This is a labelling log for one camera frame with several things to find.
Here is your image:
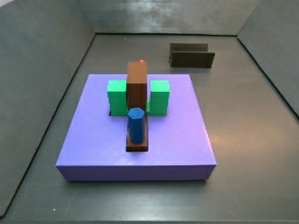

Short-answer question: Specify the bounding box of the purple rectangular board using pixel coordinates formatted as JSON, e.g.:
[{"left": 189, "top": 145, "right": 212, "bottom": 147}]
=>
[{"left": 56, "top": 74, "right": 217, "bottom": 181}]

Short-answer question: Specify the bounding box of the right green block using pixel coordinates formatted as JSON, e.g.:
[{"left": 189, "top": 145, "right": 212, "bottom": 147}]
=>
[{"left": 146, "top": 80, "right": 170, "bottom": 116}]

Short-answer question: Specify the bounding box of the green block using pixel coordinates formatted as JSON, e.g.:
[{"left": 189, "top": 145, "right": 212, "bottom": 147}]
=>
[
  {"left": 146, "top": 80, "right": 170, "bottom": 116},
  {"left": 106, "top": 80, "right": 126, "bottom": 116}
]

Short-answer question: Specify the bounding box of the blue hexagonal peg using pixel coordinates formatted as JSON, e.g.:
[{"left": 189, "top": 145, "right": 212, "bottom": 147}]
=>
[{"left": 126, "top": 108, "right": 145, "bottom": 144}]

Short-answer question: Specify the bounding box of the left green block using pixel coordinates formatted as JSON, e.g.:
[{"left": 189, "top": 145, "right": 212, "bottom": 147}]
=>
[{"left": 106, "top": 80, "right": 126, "bottom": 116}]

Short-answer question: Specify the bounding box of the brown upright block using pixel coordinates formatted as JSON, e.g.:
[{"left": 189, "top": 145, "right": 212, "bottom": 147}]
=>
[{"left": 125, "top": 61, "right": 148, "bottom": 152}]

